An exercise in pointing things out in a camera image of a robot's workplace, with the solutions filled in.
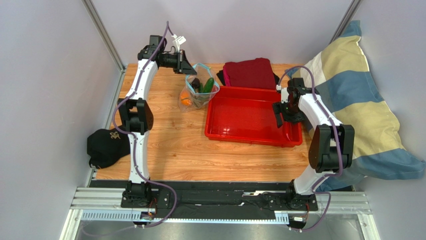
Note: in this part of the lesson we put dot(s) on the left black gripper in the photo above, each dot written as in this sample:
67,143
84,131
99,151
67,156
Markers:
182,66

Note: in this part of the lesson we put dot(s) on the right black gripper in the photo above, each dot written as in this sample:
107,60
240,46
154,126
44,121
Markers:
284,112

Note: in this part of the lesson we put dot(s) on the clear zip top bag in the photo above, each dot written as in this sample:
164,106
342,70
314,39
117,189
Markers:
199,100

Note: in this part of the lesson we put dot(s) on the green cucumber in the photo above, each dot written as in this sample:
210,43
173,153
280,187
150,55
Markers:
207,88

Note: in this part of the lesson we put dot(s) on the orange fruit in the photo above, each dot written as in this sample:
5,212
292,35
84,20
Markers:
185,98

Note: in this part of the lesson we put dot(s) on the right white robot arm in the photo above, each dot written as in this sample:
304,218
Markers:
332,144

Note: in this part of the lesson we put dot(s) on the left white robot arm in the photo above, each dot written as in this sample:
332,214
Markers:
137,118

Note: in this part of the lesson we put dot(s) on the red plastic tray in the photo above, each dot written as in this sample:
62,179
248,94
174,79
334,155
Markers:
245,115

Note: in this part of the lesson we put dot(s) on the dark red folded cloth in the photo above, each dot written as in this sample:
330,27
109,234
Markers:
256,73

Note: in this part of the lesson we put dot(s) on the striped blue yellow pillow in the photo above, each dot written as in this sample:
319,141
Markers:
341,74

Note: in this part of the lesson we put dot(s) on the black cap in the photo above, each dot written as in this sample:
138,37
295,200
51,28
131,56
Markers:
106,147

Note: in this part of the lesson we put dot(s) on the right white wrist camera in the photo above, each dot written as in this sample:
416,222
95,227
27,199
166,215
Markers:
283,91

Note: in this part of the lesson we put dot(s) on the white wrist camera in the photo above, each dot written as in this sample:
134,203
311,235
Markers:
283,91
178,41

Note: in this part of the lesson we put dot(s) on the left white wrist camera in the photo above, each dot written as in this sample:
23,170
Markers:
178,41

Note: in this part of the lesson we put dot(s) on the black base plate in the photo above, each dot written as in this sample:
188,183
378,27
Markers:
214,200

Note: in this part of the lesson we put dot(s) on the aluminium rail frame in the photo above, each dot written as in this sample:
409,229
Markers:
96,204

